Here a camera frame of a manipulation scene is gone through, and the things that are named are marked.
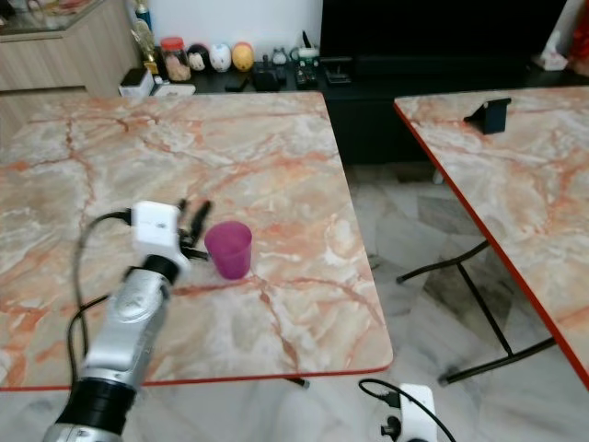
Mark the black phone stand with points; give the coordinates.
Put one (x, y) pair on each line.
(495, 116)

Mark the purple plastic cup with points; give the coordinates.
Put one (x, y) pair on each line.
(229, 250)

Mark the white egg toy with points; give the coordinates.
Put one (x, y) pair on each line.
(219, 57)

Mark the marble folding table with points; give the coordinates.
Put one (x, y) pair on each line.
(534, 203)
(193, 157)

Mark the white box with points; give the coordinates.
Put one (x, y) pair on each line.
(134, 84)

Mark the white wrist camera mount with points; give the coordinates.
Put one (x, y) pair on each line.
(155, 226)
(418, 412)

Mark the gold trophy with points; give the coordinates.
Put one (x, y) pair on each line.
(144, 41)

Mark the black and white round toy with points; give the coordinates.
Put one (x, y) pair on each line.
(198, 58)

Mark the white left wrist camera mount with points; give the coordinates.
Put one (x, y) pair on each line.
(155, 226)

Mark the light wooden cabinet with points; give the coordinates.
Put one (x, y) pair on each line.
(55, 64)

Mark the red lidded snack jar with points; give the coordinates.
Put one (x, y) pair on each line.
(174, 61)

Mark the green and white mug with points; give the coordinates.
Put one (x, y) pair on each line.
(306, 51)

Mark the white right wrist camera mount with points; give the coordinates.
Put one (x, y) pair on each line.
(418, 412)

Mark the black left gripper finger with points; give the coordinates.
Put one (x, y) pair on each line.
(202, 221)
(184, 209)

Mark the yellow egg toy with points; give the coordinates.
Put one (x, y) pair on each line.
(242, 56)

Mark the small grey figurine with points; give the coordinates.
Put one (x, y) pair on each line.
(276, 58)

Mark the black television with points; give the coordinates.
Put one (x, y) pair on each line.
(433, 26)

